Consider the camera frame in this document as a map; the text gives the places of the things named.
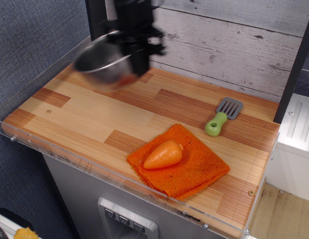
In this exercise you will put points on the orange plastic toy carrot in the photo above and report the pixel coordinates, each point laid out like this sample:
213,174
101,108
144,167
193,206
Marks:
165,155

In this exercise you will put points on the orange knitted cloth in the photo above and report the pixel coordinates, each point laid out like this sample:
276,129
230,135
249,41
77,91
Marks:
198,168

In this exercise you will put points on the yellow crumpled object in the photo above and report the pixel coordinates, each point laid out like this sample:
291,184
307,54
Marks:
25,233

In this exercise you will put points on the stainless steel pot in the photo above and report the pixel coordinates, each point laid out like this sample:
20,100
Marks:
97,64

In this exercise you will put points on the white toy sink unit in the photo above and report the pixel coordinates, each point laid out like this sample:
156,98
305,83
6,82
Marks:
288,167

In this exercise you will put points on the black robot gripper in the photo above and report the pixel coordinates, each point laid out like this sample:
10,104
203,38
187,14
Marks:
134,24

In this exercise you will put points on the grey spatula with green handle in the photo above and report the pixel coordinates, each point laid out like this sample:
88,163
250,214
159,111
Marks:
228,109

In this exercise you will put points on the grey toy fridge cabinet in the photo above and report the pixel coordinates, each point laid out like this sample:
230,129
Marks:
100,210

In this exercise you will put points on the dark left vertical post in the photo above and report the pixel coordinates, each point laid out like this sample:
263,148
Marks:
97,18

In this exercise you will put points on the clear acrylic table guard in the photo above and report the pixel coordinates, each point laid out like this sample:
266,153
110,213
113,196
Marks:
61,115

